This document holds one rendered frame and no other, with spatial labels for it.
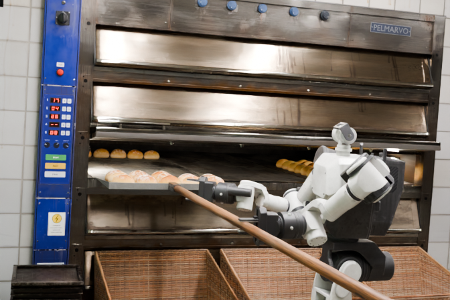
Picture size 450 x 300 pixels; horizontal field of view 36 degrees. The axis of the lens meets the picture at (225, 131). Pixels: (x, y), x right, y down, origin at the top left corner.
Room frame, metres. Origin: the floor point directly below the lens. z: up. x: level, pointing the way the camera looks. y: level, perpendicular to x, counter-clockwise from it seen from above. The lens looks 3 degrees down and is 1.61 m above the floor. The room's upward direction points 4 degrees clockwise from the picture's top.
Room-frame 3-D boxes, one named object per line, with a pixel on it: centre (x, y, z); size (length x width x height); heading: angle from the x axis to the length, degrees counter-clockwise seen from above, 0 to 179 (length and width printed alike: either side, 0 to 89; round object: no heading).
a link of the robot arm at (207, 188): (2.92, 0.03, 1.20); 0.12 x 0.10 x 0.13; 75
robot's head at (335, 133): (2.66, -0.45, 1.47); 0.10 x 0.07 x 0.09; 8
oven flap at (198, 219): (3.49, -0.23, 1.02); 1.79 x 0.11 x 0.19; 109
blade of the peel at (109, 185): (3.20, 0.28, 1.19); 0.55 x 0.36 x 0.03; 110
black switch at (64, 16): (3.10, 0.74, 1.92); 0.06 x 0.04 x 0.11; 109
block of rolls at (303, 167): (4.10, -0.64, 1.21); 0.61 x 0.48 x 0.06; 19
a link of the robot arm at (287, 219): (2.24, -0.18, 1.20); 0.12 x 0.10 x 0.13; 109
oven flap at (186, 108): (3.49, -0.23, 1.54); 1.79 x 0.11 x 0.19; 109
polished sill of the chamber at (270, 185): (3.52, -0.22, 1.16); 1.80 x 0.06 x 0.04; 109
